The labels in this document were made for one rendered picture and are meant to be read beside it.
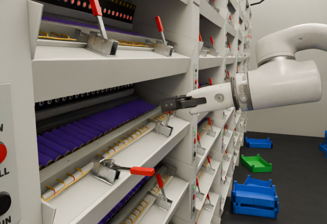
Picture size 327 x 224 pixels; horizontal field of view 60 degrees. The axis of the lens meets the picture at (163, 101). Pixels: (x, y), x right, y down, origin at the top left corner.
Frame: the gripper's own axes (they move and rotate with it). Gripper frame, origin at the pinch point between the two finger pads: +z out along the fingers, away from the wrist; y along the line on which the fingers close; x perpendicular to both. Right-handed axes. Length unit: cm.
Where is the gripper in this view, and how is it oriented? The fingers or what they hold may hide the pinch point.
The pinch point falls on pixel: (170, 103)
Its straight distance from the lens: 67.3
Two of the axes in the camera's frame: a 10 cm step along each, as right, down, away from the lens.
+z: -9.2, 1.5, 3.5
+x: -1.9, -9.8, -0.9
